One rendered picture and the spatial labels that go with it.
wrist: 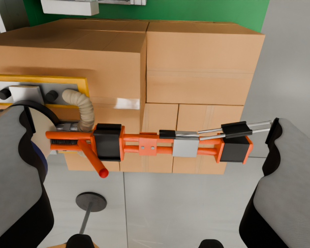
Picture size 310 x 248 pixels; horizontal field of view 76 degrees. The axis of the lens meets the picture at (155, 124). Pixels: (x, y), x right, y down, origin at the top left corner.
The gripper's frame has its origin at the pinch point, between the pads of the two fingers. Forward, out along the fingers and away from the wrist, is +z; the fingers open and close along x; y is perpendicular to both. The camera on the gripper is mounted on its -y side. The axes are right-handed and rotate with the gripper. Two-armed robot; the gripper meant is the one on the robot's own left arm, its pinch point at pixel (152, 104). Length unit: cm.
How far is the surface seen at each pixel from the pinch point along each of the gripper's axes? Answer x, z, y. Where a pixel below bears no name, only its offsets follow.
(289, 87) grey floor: 117, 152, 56
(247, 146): 25.9, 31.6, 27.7
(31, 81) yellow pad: -36, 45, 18
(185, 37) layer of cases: 15, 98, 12
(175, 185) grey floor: 32, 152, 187
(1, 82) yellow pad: -45, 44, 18
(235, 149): 23.0, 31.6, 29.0
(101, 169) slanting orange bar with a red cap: -11.3, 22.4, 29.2
